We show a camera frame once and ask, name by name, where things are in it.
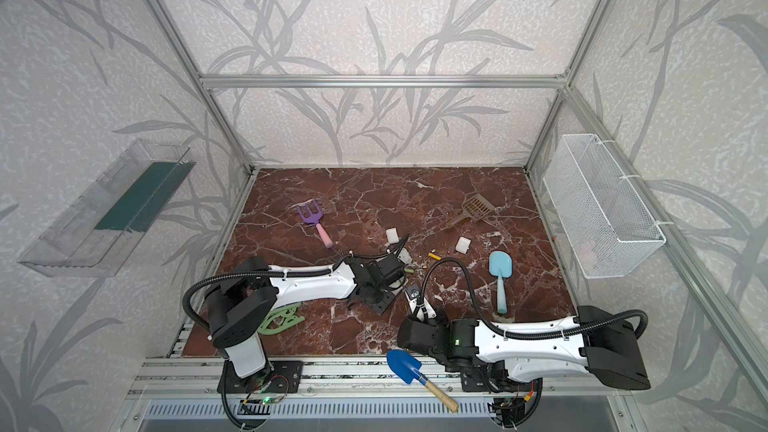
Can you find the white remote control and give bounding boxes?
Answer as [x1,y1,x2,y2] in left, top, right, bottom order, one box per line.
[398,248,413,266]

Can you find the white battery cover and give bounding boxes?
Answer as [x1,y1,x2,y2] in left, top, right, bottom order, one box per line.
[385,228,400,244]
[455,237,471,254]

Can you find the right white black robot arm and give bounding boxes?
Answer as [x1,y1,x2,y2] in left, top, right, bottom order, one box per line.
[397,306,651,393]

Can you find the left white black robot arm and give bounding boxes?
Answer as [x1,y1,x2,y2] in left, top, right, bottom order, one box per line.
[181,252,409,379]

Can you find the purple toy garden fork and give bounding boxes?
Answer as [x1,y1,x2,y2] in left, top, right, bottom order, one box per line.
[296,200,334,249]

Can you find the light blue spatula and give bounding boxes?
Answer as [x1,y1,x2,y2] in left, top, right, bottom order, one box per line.
[489,251,513,315]

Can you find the green plastic hanger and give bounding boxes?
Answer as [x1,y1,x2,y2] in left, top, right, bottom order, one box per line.
[257,302,305,336]

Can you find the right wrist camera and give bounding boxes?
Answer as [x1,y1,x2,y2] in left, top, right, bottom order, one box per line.
[404,285,436,322]

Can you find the blue shovel wooden handle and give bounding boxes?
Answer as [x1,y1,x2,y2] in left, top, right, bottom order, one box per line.
[386,350,459,413]

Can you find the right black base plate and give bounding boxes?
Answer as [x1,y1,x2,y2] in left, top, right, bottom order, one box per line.
[460,362,535,393]

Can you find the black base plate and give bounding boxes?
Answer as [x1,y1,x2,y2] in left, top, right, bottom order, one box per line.
[217,360,304,394]
[460,362,535,393]

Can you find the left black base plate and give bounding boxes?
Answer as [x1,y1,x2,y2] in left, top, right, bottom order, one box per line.
[217,360,304,394]

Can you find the white wire basket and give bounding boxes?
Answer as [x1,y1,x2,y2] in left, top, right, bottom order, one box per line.
[543,134,666,279]

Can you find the aluminium front rail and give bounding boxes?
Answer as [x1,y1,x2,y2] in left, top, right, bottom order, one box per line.
[128,355,631,400]

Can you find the clear plastic wall bin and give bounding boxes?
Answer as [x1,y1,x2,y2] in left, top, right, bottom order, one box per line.
[19,139,196,278]

